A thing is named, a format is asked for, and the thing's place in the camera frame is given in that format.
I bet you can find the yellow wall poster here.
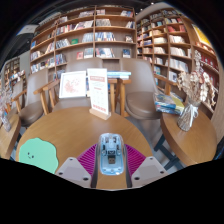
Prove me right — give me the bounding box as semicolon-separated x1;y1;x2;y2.
191;24;213;48

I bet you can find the glass vase with beige flowers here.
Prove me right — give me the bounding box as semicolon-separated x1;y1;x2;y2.
175;49;218;133

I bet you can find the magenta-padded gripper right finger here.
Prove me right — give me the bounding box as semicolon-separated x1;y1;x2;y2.
123;143;169;190

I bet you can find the wide wooden bookshelf unit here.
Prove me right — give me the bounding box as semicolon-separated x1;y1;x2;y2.
29;4;138;74

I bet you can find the green cloud-shaped mouse pad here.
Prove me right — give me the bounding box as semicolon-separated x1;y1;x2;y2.
18;137;60;175

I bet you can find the stack of colourful books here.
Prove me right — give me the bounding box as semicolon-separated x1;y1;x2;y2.
153;92;186;116

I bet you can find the small distant bookshelf unit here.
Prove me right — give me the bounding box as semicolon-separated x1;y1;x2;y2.
3;56;28;91

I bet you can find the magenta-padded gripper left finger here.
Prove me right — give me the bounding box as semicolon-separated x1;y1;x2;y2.
54;143;100;190

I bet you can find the curved wooden bookshelf unit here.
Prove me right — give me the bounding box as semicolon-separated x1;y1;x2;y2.
135;8;221;114

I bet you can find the stack of teal books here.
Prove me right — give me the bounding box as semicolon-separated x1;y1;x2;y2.
106;70;132;80

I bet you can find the white framed picture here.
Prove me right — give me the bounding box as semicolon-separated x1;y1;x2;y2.
58;70;88;100

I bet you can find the white sign on wooden base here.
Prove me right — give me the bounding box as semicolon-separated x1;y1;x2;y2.
86;67;112;121

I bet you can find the round wooden side table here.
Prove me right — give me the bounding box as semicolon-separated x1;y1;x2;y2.
153;108;218;168
0;113;23;160

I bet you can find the transparent blue computer mouse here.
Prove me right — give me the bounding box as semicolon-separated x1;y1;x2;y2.
97;132;126;177

